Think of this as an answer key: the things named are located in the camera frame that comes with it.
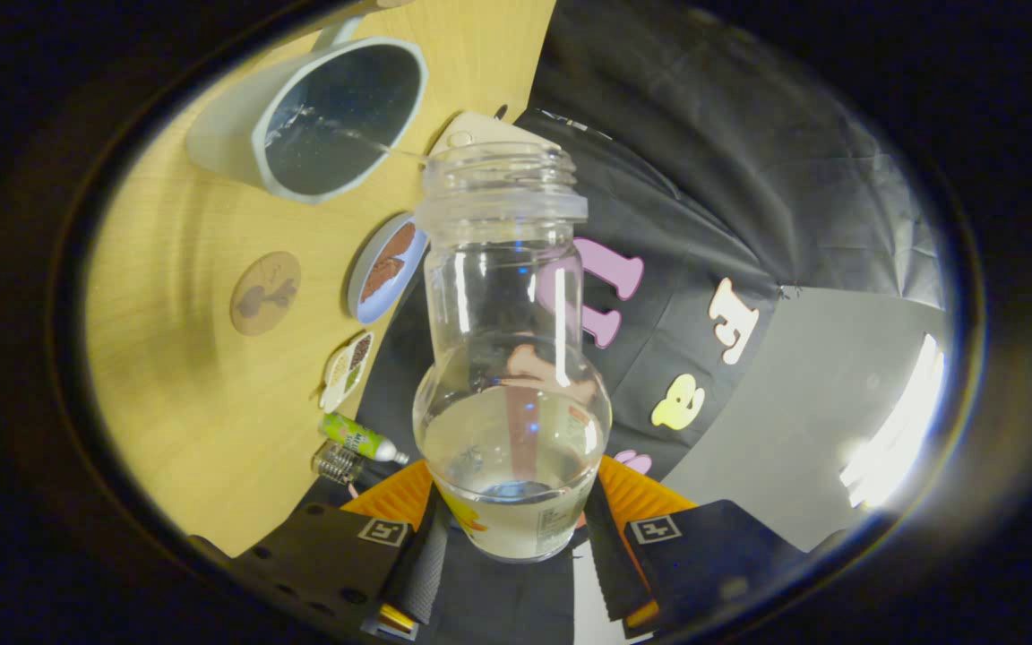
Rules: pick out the black backdrop cloth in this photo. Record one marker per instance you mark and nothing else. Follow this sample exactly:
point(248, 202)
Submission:
point(704, 134)

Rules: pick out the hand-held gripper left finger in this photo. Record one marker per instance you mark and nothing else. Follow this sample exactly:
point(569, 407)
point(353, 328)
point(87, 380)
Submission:
point(416, 573)

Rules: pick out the white toaster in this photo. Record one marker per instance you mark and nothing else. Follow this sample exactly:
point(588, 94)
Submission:
point(480, 130)

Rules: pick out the wooden table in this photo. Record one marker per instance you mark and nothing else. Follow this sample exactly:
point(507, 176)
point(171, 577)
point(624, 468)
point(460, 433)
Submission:
point(193, 403)

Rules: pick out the brown food pieces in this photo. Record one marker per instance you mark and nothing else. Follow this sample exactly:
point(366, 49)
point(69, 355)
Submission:
point(391, 255)

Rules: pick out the clear glass juice bottle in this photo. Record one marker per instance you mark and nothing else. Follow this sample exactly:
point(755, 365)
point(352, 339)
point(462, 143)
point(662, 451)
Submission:
point(511, 439)

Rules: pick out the small clear glass holder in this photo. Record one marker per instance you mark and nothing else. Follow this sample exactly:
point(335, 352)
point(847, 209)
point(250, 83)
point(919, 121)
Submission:
point(337, 463)

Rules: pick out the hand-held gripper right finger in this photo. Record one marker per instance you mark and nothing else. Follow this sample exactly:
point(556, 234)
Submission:
point(616, 573)

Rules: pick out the ceiling light panel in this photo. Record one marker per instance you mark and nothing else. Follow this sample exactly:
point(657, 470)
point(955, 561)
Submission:
point(892, 439)

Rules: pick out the white divided dish with beans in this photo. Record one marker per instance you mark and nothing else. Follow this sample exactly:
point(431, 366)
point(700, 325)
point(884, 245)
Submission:
point(341, 376)

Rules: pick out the blue plate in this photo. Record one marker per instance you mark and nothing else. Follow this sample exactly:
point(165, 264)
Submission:
point(391, 305)

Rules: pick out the round cork coaster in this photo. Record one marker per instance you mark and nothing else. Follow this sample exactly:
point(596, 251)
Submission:
point(256, 278)

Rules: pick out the green soda bottle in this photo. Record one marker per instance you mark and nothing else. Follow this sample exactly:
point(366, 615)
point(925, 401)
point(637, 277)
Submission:
point(355, 436)

